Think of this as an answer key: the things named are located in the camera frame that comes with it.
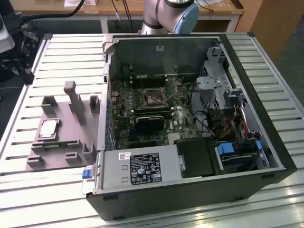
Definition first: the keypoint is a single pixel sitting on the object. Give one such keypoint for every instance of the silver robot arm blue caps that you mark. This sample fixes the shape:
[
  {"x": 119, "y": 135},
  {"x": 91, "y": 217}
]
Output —
[{"x": 164, "y": 14}]

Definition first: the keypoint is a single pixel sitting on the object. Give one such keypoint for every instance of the green motherboard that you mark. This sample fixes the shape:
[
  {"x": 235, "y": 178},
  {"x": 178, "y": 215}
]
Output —
[{"x": 123, "y": 128}]

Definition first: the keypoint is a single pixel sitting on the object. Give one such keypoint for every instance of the silver metal drive cage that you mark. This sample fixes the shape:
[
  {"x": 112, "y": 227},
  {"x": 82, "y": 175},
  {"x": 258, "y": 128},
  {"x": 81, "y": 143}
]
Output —
[{"x": 211, "y": 90}]

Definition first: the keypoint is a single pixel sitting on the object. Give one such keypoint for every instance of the blue plastic tab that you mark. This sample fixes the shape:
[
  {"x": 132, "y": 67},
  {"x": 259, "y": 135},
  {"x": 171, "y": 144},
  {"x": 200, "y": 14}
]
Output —
[{"x": 258, "y": 145}]

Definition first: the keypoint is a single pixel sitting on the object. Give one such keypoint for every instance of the wooden desk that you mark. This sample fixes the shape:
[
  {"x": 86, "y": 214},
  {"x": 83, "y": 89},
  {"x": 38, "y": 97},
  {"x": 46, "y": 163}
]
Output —
[{"x": 47, "y": 10}]

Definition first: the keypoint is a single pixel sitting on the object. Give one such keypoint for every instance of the wooden cabinet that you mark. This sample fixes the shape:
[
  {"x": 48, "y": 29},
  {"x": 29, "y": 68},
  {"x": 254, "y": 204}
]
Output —
[{"x": 275, "y": 21}]

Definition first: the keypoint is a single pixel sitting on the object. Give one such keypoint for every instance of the black open PC case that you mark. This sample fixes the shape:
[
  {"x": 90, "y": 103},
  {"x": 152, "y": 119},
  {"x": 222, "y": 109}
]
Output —
[{"x": 166, "y": 204}]

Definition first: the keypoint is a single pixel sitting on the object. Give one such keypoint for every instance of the white box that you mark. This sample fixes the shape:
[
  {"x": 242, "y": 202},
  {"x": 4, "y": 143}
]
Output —
[{"x": 72, "y": 4}]

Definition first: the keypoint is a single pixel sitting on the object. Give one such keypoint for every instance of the grey parts rack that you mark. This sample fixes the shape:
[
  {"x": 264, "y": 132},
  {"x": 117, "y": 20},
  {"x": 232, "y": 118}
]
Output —
[{"x": 69, "y": 133}]

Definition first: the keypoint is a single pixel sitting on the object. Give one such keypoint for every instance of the black RAM slot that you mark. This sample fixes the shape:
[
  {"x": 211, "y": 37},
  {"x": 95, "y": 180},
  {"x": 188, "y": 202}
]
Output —
[
  {"x": 148, "y": 78},
  {"x": 152, "y": 109},
  {"x": 166, "y": 115},
  {"x": 149, "y": 84}
]

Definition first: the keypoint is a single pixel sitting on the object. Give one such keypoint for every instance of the blue case latch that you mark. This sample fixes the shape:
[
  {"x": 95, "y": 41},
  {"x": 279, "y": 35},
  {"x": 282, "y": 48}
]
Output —
[{"x": 86, "y": 173}]

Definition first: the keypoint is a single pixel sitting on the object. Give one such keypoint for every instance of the silver chipset heatsink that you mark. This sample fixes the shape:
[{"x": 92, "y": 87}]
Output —
[{"x": 174, "y": 138}]

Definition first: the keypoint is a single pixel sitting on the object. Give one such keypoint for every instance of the silver power supply with label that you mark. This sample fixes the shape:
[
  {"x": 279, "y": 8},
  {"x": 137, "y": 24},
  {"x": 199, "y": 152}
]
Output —
[{"x": 114, "y": 166}]

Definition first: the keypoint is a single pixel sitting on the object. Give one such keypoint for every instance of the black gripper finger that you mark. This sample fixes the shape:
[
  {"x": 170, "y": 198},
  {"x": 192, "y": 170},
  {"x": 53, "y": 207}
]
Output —
[
  {"x": 28, "y": 59},
  {"x": 7, "y": 69}
]

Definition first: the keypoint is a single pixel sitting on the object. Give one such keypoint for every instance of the black graphics card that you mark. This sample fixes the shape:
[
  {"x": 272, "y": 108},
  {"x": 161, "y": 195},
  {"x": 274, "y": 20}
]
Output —
[{"x": 150, "y": 123}]

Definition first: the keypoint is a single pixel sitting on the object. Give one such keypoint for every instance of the black optical drive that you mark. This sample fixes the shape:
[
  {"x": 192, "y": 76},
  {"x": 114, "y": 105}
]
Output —
[{"x": 196, "y": 159}]

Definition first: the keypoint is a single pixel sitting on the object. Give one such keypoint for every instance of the silver square CPU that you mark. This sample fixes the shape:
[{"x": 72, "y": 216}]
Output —
[{"x": 50, "y": 128}]

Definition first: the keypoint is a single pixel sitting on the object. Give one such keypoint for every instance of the hard disk in blue carrier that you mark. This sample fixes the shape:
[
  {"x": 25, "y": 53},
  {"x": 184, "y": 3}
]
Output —
[{"x": 225, "y": 148}]

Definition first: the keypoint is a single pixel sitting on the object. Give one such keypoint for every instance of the CPU socket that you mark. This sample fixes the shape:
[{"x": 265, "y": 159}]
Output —
[{"x": 154, "y": 97}]

